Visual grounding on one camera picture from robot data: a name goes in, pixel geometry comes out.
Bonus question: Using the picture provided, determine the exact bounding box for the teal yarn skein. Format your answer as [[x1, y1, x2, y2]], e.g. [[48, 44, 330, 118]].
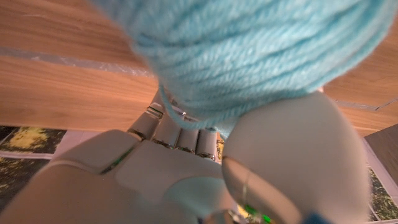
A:
[[89, 0, 398, 139]]

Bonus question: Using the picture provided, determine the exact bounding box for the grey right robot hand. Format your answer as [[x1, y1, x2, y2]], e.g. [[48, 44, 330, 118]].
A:
[[0, 90, 373, 224]]

